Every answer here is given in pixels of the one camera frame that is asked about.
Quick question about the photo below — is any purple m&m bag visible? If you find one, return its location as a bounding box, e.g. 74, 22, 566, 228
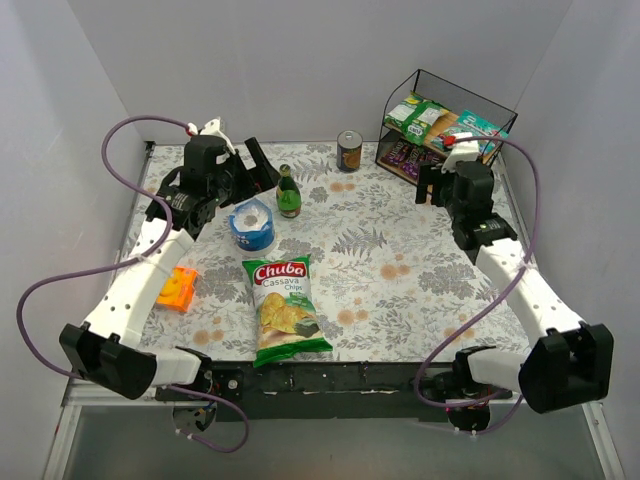
401, 148, 428, 180
380, 139, 413, 167

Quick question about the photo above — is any green glass bottle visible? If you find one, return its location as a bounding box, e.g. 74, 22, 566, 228
276, 164, 302, 218

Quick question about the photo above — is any purple M&M bag front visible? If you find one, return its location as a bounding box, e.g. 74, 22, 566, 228
380, 139, 413, 167

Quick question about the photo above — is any green candy bag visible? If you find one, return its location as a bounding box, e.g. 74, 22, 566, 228
383, 92, 449, 145

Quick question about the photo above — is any teal Fox's candy bag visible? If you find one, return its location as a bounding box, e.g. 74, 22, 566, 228
432, 110, 508, 150

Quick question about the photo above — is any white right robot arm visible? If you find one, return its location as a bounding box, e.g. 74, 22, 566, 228
416, 161, 614, 413

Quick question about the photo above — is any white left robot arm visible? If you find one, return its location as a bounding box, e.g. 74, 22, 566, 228
59, 135, 278, 399

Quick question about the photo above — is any dark tin can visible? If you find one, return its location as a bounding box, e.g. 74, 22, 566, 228
337, 130, 363, 172

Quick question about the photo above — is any orange smiley snack box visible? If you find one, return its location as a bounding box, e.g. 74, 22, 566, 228
155, 266, 198, 313

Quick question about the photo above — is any green Chuba chips bag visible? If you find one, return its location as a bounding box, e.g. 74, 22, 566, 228
242, 255, 332, 368

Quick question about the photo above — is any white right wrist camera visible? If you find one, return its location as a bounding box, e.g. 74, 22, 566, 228
441, 132, 480, 173

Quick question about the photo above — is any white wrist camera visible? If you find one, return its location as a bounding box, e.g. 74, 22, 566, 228
186, 116, 236, 154
441, 132, 480, 173

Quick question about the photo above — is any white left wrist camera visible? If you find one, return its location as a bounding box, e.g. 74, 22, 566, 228
186, 116, 236, 154

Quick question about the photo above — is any black wire wooden shelf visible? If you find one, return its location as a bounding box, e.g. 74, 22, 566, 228
376, 69, 518, 185

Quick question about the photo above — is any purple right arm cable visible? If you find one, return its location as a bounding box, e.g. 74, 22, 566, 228
412, 137, 542, 435

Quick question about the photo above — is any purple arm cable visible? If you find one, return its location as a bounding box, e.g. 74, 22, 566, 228
15, 115, 250, 454
412, 137, 542, 435

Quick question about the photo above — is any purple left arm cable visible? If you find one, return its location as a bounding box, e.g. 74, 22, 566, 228
15, 115, 250, 454

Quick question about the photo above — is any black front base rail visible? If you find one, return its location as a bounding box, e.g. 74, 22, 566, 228
154, 359, 514, 424

